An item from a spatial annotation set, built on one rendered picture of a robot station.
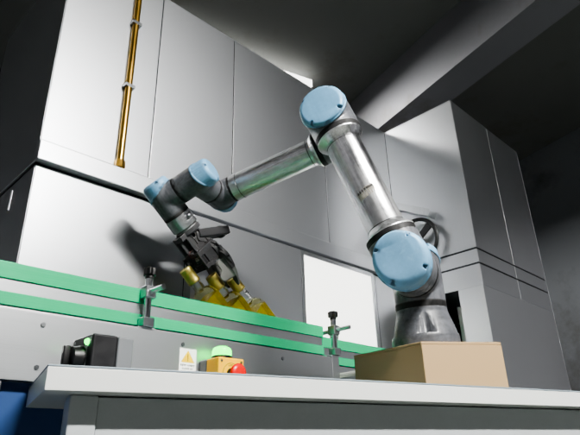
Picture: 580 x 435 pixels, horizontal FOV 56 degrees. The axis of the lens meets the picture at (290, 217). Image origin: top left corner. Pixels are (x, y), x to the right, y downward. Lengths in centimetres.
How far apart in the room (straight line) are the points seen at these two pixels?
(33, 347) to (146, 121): 90
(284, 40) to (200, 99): 140
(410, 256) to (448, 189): 140
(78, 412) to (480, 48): 256
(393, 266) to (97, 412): 61
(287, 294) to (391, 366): 73
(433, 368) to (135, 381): 59
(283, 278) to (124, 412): 108
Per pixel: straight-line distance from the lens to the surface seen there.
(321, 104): 131
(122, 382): 86
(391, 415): 113
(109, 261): 153
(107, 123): 170
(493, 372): 129
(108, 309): 117
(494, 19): 297
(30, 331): 109
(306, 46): 332
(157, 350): 119
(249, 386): 92
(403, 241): 113
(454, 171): 252
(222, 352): 122
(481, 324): 229
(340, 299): 209
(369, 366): 129
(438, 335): 123
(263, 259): 183
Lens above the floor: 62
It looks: 24 degrees up
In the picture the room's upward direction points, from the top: 2 degrees counter-clockwise
